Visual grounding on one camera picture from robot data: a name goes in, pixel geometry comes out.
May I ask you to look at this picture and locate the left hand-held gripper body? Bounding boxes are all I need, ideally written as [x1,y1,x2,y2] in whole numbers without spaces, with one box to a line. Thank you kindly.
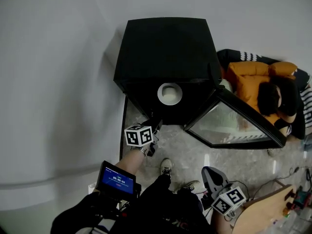
[124,123,160,157]

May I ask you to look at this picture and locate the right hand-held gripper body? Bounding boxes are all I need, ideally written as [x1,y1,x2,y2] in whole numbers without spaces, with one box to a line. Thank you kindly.
[211,184,247,215]

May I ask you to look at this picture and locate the white round plate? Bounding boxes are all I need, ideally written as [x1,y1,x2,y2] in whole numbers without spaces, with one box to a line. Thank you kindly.
[157,82,183,106]

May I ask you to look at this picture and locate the black cabinet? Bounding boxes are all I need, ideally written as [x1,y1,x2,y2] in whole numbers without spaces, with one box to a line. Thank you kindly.
[113,17,224,126]

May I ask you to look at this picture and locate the person's left forearm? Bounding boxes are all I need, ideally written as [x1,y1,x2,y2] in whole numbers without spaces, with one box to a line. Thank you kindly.
[114,147,147,180]

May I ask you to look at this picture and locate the person's right forearm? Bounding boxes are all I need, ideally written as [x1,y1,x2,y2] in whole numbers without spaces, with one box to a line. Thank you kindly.
[210,210,236,234]

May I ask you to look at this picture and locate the glass cabinet door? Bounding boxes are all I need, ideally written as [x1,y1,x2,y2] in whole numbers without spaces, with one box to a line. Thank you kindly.
[184,88,288,151]

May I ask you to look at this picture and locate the person's right shoe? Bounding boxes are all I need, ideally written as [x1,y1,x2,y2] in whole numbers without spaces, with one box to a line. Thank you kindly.
[178,180,201,193]

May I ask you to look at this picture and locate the person's shoe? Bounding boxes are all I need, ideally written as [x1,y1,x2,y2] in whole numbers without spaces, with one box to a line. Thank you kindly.
[178,180,201,193]
[160,157,173,179]

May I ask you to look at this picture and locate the wooden table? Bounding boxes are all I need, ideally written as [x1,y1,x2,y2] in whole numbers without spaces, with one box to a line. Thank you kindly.
[233,178,301,234]

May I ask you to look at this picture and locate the person's left shoe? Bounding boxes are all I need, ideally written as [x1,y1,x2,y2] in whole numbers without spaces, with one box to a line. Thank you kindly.
[160,157,173,179]

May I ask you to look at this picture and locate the person's black trousers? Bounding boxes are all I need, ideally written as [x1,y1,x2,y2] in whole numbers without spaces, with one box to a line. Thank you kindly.
[138,174,204,219]

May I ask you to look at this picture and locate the small monitor with blue screen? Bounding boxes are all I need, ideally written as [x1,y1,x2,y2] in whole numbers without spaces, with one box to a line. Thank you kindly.
[95,160,142,201]

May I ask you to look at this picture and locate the light green knitted blanket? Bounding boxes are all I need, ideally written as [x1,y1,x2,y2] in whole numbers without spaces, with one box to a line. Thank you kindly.
[214,78,242,133]

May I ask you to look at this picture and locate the red and green device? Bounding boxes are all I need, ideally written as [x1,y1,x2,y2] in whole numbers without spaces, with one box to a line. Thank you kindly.
[284,186,312,219]

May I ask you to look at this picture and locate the orange puffy pillow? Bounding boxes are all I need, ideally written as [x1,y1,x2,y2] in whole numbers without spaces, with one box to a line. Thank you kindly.
[225,61,299,124]

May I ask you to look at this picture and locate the person's black shirt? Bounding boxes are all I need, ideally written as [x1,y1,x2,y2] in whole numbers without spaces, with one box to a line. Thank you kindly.
[50,191,213,234]

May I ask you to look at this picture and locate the black white striped sofa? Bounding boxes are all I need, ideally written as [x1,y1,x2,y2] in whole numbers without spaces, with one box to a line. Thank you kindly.
[216,49,312,141]

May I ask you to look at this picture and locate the black cable with plug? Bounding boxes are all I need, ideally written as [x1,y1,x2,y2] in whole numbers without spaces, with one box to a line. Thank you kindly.
[251,166,301,200]

